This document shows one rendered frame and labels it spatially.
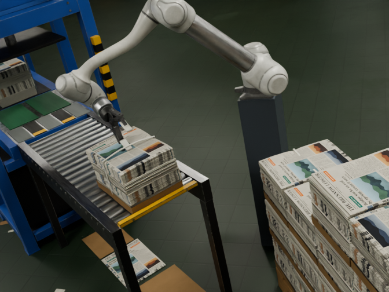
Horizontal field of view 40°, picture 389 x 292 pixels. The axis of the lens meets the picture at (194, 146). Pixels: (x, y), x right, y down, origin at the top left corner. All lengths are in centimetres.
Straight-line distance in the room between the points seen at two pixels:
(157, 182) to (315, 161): 75
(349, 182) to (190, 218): 193
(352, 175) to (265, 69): 79
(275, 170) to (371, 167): 61
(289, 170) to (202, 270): 106
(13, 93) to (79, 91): 180
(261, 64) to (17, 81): 223
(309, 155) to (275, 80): 39
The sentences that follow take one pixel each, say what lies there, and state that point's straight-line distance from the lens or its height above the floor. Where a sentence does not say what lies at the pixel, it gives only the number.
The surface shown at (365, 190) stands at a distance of 195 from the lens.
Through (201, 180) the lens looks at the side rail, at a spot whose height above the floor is 80.
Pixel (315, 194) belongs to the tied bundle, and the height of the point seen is 100.
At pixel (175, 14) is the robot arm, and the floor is 160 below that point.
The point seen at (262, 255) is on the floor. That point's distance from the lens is 334.
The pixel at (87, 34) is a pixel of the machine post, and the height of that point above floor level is 130.
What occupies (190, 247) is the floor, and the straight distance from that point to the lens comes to 350.
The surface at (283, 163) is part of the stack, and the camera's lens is 259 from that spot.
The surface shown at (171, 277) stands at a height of 0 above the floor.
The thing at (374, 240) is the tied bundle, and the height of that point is 106.
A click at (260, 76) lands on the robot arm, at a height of 120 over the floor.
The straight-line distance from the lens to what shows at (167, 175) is 250.
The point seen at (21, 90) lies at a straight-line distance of 430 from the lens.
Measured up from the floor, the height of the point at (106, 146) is 103.
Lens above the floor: 219
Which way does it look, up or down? 28 degrees down
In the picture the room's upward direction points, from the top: 13 degrees counter-clockwise
